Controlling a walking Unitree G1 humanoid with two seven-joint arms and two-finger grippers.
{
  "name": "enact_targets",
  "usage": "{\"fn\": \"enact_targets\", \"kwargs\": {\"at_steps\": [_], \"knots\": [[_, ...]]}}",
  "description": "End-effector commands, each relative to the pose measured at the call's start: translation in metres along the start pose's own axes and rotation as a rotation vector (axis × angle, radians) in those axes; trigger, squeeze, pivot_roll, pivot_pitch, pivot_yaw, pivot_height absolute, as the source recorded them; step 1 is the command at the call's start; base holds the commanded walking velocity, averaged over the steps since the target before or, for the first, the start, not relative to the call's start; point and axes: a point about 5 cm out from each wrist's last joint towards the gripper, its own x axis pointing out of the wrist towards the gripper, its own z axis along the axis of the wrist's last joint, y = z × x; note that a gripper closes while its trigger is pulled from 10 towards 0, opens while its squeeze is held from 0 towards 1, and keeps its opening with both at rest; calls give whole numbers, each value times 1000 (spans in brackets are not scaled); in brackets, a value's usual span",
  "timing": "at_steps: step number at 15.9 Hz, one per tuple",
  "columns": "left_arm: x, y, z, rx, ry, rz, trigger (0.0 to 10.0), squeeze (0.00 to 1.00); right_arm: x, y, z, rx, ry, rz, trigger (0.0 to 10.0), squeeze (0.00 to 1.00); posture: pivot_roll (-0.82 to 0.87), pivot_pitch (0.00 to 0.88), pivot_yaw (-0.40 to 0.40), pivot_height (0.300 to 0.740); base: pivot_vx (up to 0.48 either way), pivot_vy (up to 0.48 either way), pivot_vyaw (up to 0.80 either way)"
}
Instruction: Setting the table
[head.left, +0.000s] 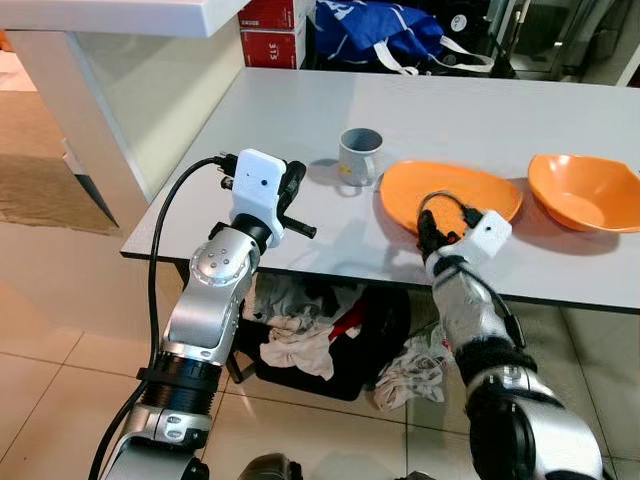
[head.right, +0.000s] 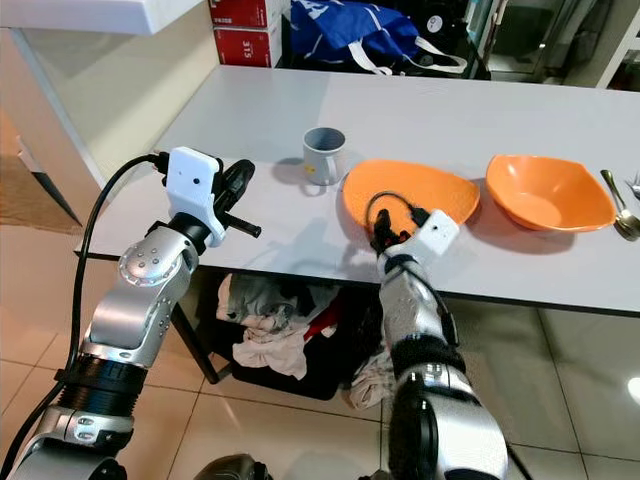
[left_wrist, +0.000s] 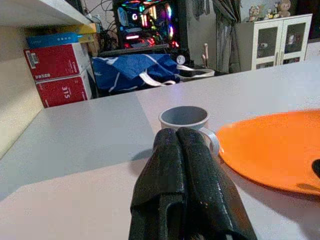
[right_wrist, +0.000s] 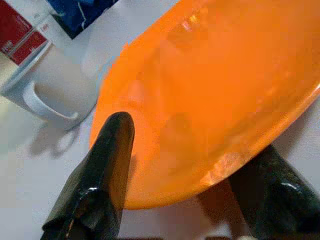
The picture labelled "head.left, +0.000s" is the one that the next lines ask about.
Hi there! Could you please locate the blue bag with white straps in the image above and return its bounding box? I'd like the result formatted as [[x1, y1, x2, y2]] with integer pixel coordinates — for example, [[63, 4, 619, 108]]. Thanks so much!
[[315, 0, 496, 77]]

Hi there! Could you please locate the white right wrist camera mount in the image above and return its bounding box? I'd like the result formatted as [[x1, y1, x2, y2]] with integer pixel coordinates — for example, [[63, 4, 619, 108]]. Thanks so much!
[[455, 209, 514, 264]]

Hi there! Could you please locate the white crumpled cloth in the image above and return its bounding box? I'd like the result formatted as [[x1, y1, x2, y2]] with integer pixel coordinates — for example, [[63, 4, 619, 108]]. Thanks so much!
[[260, 315, 337, 382]]

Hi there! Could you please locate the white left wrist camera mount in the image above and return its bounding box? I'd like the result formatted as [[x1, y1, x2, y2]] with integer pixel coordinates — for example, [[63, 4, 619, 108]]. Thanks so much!
[[231, 148, 292, 247]]

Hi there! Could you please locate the grey mug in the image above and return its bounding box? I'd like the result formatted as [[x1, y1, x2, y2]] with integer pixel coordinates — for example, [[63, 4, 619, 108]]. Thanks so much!
[[337, 127, 385, 188]]

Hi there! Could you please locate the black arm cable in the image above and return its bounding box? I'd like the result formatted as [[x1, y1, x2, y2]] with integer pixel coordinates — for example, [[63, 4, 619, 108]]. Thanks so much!
[[88, 152, 241, 480], [417, 190, 527, 348]]

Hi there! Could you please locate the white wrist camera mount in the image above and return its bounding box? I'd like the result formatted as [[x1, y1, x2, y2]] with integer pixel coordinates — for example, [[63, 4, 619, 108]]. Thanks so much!
[[231, 148, 292, 247], [455, 209, 514, 264]]

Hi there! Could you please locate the red garment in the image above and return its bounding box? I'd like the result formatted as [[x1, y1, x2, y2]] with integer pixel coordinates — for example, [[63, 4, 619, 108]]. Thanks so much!
[[335, 305, 367, 337]]

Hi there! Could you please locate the orange plastic bowl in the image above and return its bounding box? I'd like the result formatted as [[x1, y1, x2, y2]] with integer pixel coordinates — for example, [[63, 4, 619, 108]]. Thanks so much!
[[527, 153, 640, 234]]

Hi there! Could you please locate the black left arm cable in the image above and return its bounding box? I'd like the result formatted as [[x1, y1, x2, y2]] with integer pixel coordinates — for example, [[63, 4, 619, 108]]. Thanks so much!
[[88, 152, 241, 480]]

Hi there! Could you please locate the black table leg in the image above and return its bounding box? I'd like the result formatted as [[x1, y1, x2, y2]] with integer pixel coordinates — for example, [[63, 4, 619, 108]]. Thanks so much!
[[226, 345, 259, 387]]

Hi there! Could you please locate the white patterned cloth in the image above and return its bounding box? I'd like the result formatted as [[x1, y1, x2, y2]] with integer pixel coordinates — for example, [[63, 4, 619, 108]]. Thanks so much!
[[375, 335, 451, 413]]

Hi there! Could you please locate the black laundry basket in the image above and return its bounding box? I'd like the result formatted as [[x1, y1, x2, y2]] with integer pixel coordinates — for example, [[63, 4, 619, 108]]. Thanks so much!
[[240, 285, 412, 402]]

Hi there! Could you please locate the orange plastic plate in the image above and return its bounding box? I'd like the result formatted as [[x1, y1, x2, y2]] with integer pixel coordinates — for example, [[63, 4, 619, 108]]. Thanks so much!
[[379, 160, 524, 237]]

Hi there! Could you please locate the red box with white digits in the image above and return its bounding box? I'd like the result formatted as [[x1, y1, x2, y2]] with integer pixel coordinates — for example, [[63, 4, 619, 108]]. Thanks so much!
[[240, 27, 307, 70]]

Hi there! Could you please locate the grey crumpled cloth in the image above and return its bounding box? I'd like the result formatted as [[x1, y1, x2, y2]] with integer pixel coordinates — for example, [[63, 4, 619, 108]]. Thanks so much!
[[250, 275, 351, 323]]

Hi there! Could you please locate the dark robot left foot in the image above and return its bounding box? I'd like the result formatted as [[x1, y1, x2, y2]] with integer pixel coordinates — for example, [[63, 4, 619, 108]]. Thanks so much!
[[240, 454, 303, 480]]

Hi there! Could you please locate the black computer case with lights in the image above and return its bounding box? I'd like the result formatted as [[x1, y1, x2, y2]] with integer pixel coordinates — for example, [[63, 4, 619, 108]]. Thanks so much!
[[440, 0, 531, 77]]

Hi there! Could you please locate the white kitchen counter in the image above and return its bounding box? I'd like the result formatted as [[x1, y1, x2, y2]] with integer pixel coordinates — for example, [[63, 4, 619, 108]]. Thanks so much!
[[0, 0, 251, 233]]

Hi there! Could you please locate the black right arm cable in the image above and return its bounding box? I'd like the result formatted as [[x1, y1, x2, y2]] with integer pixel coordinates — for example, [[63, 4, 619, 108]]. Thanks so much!
[[417, 190, 527, 348]]

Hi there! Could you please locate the plain red box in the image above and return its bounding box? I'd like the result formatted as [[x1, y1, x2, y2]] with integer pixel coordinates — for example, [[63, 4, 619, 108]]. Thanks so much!
[[238, 0, 303, 29]]

